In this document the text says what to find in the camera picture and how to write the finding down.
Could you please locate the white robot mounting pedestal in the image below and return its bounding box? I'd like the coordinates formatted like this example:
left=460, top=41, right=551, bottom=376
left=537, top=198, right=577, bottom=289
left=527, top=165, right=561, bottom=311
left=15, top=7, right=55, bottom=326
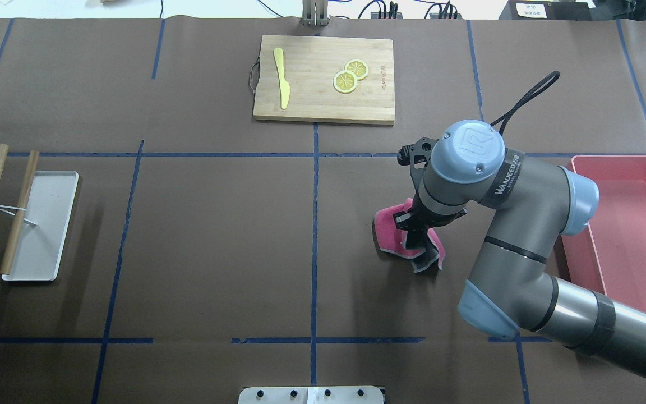
left=238, top=385, right=387, bottom=403

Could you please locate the black braided camera cable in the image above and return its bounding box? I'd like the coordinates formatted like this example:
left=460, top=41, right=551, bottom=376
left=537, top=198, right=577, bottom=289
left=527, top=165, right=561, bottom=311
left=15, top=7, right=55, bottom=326
left=490, top=71, right=561, bottom=135

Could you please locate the yellow plastic knife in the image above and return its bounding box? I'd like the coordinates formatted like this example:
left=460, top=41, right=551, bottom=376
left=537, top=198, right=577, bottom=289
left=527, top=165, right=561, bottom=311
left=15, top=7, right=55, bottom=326
left=273, top=48, right=290, bottom=110

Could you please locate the white towel rack stand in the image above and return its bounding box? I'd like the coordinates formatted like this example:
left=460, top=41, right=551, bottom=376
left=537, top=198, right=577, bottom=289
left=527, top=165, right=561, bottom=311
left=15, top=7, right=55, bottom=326
left=0, top=144, right=80, bottom=282

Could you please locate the aluminium frame post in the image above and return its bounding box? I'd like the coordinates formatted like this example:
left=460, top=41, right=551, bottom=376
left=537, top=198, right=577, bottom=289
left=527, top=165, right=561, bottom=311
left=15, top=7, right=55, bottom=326
left=301, top=0, right=330, bottom=26

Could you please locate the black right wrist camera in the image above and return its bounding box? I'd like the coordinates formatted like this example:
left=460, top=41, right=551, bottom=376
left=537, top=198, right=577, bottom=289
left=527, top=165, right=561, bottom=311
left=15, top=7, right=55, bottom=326
left=396, top=137, right=439, bottom=189

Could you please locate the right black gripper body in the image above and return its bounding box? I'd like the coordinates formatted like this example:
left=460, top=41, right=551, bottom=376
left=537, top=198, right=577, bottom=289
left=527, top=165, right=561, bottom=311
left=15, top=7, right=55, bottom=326
left=407, top=204, right=468, bottom=232

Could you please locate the pink microfibre cloth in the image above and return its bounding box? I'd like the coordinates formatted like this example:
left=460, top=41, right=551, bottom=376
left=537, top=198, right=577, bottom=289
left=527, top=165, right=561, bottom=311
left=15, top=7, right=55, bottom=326
left=373, top=199, right=446, bottom=273

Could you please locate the pink plastic bin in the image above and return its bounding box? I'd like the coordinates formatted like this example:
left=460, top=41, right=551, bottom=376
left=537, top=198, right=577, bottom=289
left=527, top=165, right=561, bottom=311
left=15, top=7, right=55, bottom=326
left=562, top=154, right=646, bottom=313

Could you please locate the bamboo cutting board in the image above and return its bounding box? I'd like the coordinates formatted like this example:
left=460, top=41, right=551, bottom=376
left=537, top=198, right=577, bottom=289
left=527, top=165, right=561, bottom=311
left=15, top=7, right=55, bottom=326
left=253, top=34, right=396, bottom=126

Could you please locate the lemon slice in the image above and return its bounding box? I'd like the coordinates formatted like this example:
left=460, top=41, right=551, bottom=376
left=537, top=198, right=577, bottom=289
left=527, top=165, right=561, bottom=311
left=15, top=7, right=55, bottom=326
left=344, top=59, right=370, bottom=80
left=331, top=70, right=359, bottom=94

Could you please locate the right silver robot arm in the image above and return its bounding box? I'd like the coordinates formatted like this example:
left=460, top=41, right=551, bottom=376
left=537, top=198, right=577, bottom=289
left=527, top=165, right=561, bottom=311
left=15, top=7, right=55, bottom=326
left=392, top=120, right=646, bottom=378

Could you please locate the front lemon slice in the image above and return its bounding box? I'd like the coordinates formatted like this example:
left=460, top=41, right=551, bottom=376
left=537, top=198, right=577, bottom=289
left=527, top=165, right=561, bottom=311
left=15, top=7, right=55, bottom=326
left=331, top=70, right=359, bottom=94

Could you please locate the rear lemon slice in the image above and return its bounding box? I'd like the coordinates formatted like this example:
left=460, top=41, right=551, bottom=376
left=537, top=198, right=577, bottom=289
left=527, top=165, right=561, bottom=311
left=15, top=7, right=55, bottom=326
left=344, top=59, right=370, bottom=80

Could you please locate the black box with label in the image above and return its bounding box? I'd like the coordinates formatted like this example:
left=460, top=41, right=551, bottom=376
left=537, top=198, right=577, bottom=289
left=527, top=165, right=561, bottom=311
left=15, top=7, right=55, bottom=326
left=498, top=1, right=593, bottom=21

